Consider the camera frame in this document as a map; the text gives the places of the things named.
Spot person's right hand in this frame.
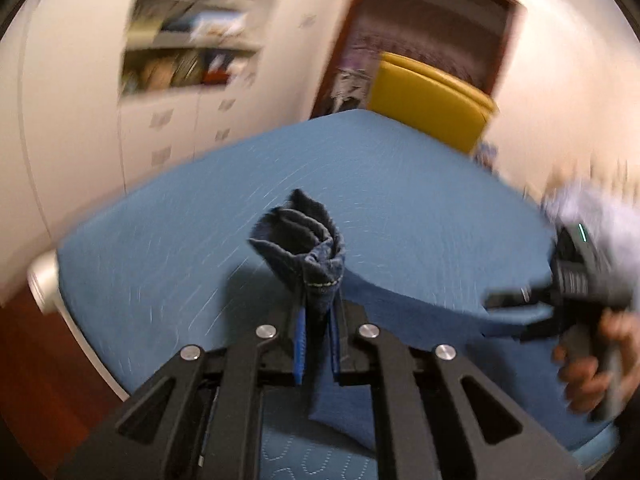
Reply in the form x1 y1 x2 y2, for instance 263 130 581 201
552 306 640 416

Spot brown lace curtain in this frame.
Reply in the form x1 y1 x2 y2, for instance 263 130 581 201
314 0 501 116

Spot grey star-pattern duvet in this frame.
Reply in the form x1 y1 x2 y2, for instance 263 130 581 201
542 180 640 311

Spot yellow armchair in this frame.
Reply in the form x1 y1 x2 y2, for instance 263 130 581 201
367 52 498 155

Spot blue quilted bed mattress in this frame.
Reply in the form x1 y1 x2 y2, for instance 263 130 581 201
58 110 617 468

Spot cream wardrobe shelf unit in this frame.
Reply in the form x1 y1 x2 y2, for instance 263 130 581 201
1 0 352 300

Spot dark blue denim jeans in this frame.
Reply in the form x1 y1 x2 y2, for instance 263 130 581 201
247 187 609 453

